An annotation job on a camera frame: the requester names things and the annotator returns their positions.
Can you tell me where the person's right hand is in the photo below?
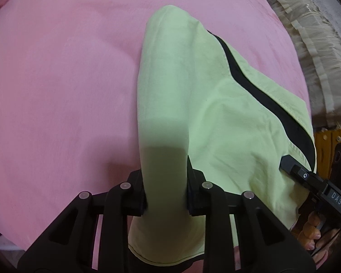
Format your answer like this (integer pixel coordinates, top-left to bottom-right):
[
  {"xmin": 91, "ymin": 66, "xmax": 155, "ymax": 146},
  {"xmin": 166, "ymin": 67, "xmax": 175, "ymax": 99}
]
[{"xmin": 298, "ymin": 212, "xmax": 338, "ymax": 263}]

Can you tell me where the light green black hooded jacket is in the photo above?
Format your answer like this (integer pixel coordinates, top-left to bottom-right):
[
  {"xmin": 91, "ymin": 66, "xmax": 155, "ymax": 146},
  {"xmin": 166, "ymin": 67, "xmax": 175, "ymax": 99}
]
[{"xmin": 129, "ymin": 6, "xmax": 316, "ymax": 266}]

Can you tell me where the beige ruffled bedding pile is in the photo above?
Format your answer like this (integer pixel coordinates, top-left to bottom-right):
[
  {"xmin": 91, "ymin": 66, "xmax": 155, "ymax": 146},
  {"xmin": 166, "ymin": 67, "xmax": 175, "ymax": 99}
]
[{"xmin": 267, "ymin": 0, "xmax": 341, "ymax": 128}]

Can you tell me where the pink bed blanket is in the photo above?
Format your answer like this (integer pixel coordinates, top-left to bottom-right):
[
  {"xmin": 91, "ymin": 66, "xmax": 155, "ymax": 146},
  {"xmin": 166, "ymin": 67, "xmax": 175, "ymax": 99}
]
[{"xmin": 0, "ymin": 0, "xmax": 314, "ymax": 273}]

